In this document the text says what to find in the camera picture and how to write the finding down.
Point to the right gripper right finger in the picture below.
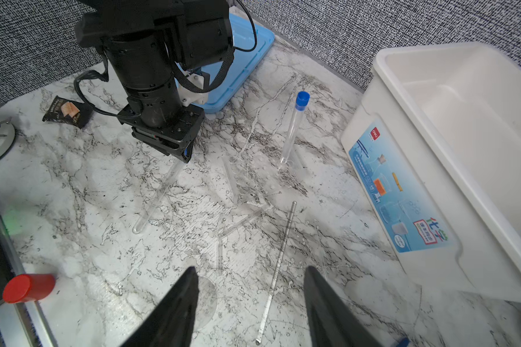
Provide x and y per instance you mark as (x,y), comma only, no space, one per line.
(330,321)

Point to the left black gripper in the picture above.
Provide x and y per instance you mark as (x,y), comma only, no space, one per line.
(176,139)

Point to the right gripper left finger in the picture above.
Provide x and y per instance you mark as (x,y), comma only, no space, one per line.
(172,321)

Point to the blue capped test tube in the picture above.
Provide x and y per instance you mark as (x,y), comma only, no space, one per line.
(301,103)
(404,342)

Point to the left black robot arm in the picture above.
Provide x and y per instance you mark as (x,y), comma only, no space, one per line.
(157,48)

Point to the clear glass test tube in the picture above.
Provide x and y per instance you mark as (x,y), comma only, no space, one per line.
(153,204)

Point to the glass stirring rod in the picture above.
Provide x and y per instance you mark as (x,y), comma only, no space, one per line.
(267,307)

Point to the dark snack packet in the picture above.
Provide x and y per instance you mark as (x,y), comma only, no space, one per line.
(65,111)

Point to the blue plastic bin lid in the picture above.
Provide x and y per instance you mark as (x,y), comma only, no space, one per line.
(242,67)

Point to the red bottle cap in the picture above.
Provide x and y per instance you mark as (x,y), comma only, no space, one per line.
(28,288)

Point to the white plastic storage bin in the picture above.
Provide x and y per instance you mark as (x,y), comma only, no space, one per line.
(436,145)

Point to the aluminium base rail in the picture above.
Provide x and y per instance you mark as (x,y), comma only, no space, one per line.
(21,324)

